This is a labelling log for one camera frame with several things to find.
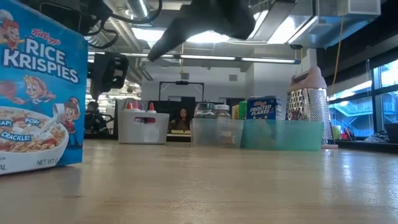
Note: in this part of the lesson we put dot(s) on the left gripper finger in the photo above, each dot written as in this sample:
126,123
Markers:
109,74
214,15

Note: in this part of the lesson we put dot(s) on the orange food colouring bottle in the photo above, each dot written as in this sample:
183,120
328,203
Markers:
128,107

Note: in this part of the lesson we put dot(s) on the blue Rice Krispies box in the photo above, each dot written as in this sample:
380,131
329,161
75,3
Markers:
40,93

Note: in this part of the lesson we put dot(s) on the white-lid spice jar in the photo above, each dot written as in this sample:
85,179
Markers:
223,110

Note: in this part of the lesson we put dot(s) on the green-lid spice jar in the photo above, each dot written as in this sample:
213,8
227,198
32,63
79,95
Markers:
205,110

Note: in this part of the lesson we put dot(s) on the green Apple Jacks box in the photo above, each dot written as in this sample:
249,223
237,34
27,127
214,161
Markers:
242,110

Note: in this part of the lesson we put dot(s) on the yellow Corn Pops box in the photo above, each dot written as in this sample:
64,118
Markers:
235,112

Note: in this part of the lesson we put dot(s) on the dark blue cereal box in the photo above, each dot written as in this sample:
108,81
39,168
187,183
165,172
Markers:
264,109

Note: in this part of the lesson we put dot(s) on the small clear glass jar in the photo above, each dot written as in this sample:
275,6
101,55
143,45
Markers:
228,138

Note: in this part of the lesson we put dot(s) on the ceiling strip light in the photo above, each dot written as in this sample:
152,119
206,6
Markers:
267,60
208,57
133,55

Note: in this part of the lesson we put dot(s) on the person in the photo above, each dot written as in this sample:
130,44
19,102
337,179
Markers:
183,115
93,115

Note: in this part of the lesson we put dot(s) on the grey plastic bin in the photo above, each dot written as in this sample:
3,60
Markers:
143,133

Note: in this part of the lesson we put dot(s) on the clear plastic container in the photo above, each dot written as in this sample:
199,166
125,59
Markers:
205,133

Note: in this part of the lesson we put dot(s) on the teal plastic tray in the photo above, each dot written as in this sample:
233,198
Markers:
292,137

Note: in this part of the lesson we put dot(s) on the thin black metal frame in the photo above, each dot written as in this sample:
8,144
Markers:
182,82

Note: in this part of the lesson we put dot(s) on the large rectangular silver duct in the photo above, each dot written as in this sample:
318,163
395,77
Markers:
326,28

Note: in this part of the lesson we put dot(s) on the black aluminium table frame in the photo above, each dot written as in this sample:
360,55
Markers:
367,147

